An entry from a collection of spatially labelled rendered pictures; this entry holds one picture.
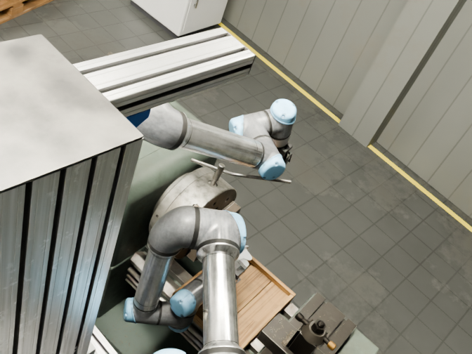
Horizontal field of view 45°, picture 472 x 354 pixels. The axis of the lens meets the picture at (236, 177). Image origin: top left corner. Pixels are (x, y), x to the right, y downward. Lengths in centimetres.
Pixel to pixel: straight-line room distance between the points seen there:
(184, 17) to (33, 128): 407
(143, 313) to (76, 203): 104
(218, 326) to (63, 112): 77
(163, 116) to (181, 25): 354
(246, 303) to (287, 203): 180
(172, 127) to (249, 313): 95
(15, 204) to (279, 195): 320
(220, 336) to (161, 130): 50
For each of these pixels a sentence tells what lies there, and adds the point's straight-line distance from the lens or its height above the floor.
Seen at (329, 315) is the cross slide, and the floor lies 97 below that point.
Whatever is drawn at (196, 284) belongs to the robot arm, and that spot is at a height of 112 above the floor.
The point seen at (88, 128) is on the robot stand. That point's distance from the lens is 76.
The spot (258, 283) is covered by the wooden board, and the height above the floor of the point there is 88.
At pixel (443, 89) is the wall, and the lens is 440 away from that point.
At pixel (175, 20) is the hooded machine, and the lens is 484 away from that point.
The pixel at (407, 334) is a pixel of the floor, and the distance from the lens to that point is 358.
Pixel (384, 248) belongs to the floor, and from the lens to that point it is 392.
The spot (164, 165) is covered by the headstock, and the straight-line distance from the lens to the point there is 187.
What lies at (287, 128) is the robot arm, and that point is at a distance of 165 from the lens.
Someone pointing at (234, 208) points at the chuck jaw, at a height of 112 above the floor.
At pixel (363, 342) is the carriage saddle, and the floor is 92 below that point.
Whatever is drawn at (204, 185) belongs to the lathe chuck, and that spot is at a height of 124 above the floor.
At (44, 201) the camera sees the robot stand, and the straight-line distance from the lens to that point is 73.
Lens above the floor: 253
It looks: 42 degrees down
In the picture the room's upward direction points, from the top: 24 degrees clockwise
